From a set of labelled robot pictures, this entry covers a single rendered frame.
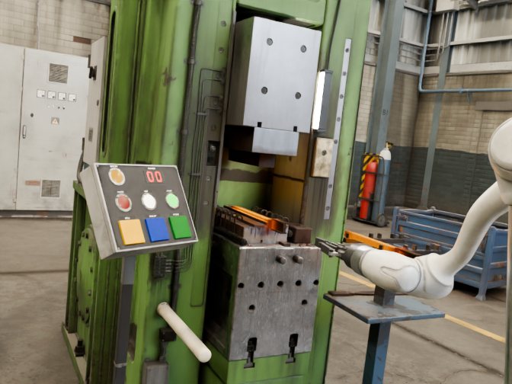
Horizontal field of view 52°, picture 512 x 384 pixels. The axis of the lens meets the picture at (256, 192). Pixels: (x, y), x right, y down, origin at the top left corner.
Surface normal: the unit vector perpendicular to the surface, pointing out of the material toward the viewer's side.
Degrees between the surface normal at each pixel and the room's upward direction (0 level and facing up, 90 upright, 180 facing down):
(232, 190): 90
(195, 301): 90
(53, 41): 89
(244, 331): 90
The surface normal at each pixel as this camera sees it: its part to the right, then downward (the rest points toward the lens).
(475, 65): -0.84, -0.04
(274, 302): 0.46, 0.15
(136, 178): 0.74, -0.37
